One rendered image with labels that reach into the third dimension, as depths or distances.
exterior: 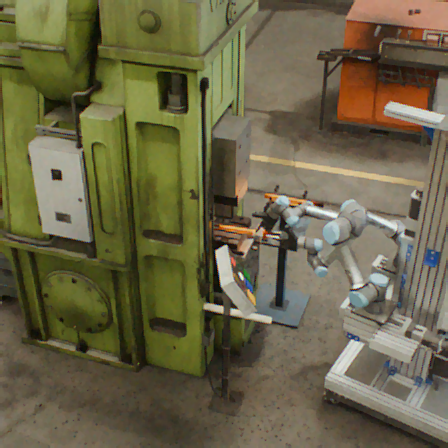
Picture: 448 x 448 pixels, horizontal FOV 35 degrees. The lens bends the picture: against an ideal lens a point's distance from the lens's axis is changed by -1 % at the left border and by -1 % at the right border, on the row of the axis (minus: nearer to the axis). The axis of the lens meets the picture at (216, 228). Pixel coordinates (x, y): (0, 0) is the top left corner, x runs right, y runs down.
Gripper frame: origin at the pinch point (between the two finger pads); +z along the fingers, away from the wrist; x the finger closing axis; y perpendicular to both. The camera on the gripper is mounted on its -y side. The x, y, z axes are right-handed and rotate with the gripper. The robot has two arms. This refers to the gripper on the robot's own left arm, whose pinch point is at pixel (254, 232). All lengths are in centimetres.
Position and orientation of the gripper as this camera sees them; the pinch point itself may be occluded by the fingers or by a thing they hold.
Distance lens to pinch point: 473.8
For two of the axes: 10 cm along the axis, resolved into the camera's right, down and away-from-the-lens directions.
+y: 8.3, 5.6, 0.5
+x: 3.3, -5.5, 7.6
